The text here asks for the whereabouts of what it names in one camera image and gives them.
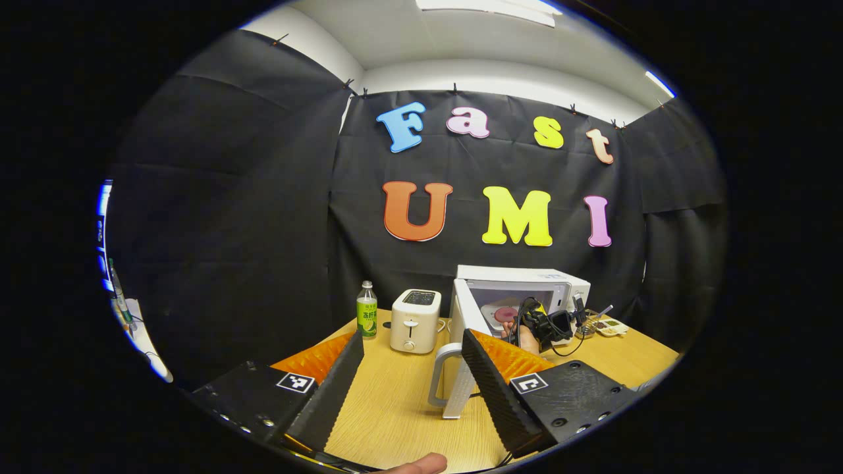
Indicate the small ceiling light panel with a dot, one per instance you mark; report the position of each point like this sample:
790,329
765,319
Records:
660,83

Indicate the long ceiling light panel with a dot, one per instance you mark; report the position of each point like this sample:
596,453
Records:
487,10

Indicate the white side desk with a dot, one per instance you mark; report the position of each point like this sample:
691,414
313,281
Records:
145,342

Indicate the white square food plate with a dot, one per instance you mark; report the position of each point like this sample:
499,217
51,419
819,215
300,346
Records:
490,309

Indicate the green label drink bottle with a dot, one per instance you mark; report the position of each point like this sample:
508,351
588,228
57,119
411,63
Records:
367,316

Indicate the white toaster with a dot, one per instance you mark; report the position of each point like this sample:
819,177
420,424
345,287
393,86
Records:
415,322

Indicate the black backdrop cloth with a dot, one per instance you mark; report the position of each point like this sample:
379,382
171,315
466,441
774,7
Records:
230,230

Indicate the white microwave oven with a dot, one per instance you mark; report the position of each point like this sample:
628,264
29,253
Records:
514,275

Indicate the white divided snack tray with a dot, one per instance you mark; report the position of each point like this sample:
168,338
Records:
612,327

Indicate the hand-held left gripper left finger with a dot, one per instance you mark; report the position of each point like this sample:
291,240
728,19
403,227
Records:
336,388

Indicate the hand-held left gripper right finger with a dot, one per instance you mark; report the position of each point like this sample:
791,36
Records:
500,401

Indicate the pink round food slice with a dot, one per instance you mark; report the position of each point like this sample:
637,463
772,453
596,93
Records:
506,314

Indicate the metal spoon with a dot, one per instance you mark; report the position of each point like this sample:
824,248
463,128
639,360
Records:
604,310

